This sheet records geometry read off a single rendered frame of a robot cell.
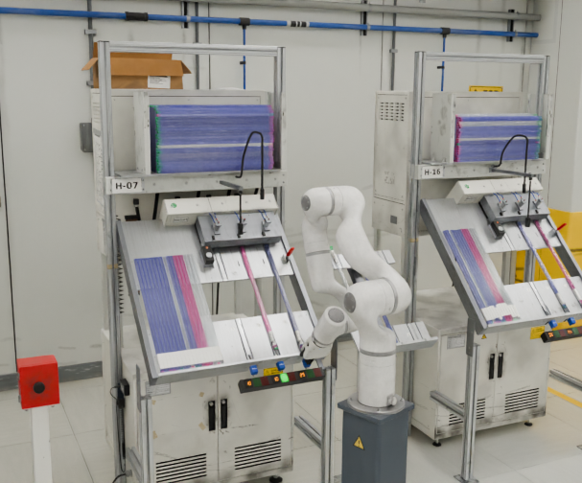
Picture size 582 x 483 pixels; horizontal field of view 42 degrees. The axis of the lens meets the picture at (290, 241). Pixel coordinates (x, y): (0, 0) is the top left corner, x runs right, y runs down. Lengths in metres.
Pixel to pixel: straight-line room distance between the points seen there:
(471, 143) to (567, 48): 2.08
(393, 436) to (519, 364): 1.57
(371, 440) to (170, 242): 1.16
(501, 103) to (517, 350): 1.25
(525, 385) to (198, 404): 1.74
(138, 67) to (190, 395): 1.40
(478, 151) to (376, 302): 1.56
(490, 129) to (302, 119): 1.54
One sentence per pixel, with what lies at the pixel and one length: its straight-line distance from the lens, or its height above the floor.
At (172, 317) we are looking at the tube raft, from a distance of 2.91.
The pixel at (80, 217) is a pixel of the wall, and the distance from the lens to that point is 4.59.
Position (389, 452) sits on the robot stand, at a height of 0.56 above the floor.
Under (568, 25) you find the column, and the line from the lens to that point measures 5.73.
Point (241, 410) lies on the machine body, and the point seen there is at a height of 0.39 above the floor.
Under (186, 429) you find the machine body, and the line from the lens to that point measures 3.26.
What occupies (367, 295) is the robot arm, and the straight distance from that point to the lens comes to 2.40.
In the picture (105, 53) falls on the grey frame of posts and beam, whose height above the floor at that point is 1.85.
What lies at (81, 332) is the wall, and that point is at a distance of 4.75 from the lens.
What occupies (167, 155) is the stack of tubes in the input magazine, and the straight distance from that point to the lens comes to 3.09.
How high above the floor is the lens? 1.72
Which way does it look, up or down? 11 degrees down
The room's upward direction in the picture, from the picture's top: straight up
